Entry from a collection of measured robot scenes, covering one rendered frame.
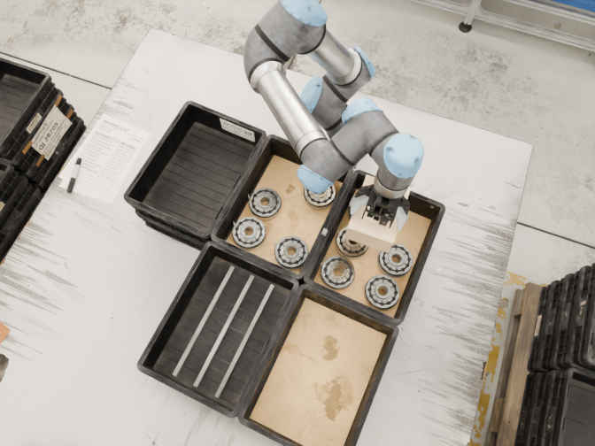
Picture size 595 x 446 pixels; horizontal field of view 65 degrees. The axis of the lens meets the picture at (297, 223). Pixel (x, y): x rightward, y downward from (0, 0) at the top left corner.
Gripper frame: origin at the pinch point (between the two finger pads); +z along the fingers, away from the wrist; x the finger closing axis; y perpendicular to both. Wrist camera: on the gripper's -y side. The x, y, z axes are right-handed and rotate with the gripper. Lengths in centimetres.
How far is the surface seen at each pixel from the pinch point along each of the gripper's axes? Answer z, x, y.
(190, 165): 27, -63, -6
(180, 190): 27, -62, 3
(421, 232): 26.7, 16.1, -10.4
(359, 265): 26.7, 1.0, 7.0
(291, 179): 26.8, -29.1, -13.6
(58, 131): 74, -146, -21
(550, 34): 97, 65, -185
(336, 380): 26.6, 4.9, 41.1
